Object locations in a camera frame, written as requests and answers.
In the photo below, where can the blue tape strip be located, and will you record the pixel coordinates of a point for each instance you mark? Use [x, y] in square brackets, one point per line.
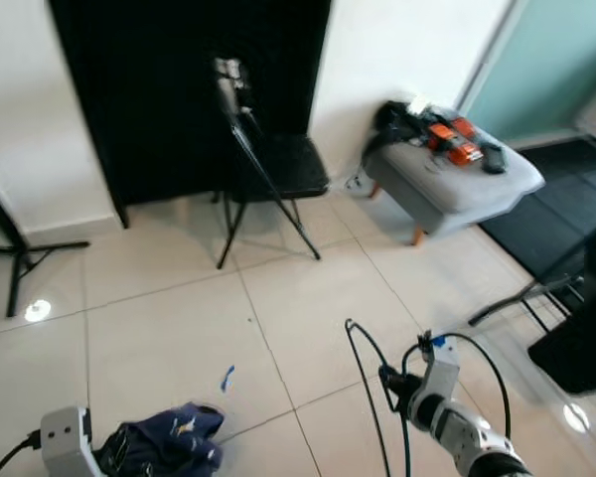
[228, 378]

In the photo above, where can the black chair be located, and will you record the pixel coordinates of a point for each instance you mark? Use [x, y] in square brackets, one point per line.
[288, 164]

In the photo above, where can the orange black device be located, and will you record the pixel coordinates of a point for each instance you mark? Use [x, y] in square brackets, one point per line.
[465, 152]
[442, 134]

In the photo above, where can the black remote control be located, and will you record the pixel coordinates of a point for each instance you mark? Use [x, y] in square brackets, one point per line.
[493, 159]

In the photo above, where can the black door panel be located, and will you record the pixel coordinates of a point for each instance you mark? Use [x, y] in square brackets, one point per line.
[149, 99]

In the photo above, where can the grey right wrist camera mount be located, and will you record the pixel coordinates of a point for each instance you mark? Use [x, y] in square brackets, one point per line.
[442, 373]

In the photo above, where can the black tripod with camera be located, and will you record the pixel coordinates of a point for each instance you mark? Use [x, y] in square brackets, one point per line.
[230, 79]

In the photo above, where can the black tripod stand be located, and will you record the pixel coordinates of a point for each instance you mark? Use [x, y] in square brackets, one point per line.
[20, 253]

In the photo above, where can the teal glass door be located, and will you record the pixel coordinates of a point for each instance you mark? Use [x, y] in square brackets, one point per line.
[556, 60]

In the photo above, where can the navy blue t-shirt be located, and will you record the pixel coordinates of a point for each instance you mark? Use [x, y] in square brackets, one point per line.
[169, 442]

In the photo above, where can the grey upholstered stool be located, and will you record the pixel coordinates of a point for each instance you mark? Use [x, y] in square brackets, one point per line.
[457, 194]

